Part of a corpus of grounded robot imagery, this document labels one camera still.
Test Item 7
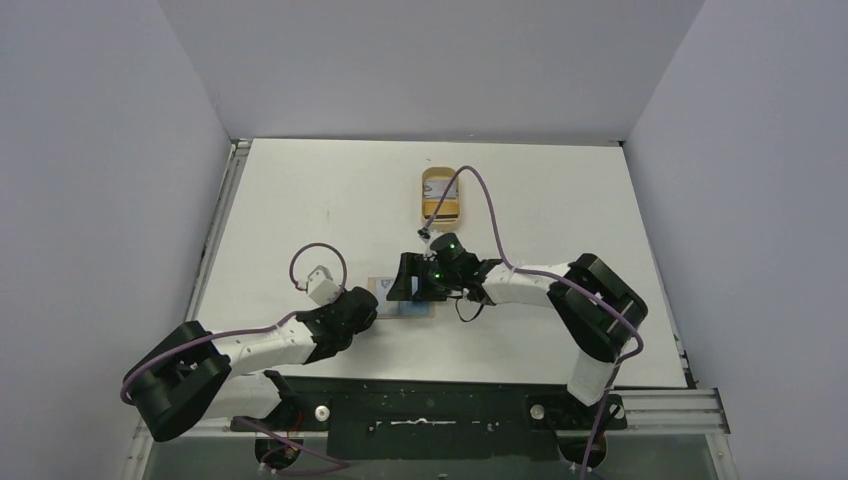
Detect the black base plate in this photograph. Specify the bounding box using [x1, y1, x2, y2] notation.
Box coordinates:
[254, 377, 628, 461]

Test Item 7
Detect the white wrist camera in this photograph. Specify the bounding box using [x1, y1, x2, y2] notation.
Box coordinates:
[416, 226, 441, 246]
[306, 265, 343, 307]

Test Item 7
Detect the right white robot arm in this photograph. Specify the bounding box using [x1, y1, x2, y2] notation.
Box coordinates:
[386, 229, 648, 427]

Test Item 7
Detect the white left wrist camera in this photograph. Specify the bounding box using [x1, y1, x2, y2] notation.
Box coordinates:
[306, 265, 343, 307]

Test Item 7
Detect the beige card holder wallet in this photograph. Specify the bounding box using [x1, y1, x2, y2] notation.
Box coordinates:
[368, 276, 435, 319]

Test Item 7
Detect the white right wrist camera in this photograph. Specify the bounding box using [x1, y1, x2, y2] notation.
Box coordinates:
[416, 226, 441, 246]

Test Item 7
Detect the beige oval tray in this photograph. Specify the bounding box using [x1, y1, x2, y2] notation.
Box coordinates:
[421, 166, 461, 232]

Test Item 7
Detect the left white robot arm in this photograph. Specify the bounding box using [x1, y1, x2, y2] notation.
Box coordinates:
[119, 287, 378, 442]

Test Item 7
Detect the yellow card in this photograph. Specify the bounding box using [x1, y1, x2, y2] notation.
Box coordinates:
[422, 198, 461, 222]

